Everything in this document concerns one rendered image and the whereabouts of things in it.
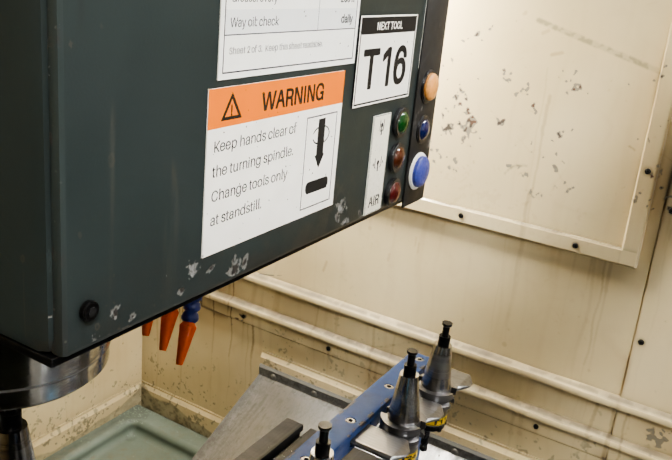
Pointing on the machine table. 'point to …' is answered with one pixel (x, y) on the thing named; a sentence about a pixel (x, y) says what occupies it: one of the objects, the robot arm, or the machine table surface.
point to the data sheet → (287, 13)
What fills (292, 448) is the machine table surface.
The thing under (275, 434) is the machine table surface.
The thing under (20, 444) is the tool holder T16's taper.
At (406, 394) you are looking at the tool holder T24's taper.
